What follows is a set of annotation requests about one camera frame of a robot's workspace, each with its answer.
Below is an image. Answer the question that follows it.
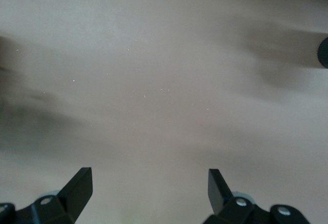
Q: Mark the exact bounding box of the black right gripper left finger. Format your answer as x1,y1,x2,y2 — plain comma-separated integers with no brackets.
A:
0,167,94,224

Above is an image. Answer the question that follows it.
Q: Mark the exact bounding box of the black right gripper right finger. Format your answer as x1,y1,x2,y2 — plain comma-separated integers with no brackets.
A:
202,168,311,224

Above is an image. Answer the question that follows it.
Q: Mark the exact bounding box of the brown paper table cover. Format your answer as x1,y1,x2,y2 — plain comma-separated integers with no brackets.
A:
0,0,328,224

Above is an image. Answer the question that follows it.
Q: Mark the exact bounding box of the black cylinder with rounded end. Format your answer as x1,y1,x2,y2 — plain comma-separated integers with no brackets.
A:
317,36,328,69

